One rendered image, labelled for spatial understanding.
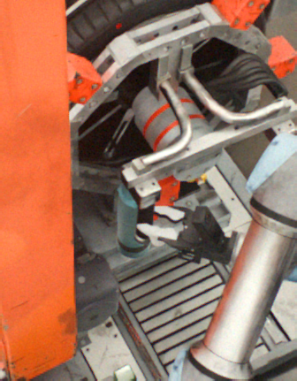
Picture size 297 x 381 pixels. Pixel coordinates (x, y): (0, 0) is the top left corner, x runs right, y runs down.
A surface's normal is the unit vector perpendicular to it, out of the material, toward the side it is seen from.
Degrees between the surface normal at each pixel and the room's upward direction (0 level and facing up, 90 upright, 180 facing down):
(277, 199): 48
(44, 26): 90
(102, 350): 0
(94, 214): 0
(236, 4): 55
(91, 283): 0
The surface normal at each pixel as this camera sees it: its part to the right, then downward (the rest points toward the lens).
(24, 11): 0.47, 0.73
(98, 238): 0.03, -0.58
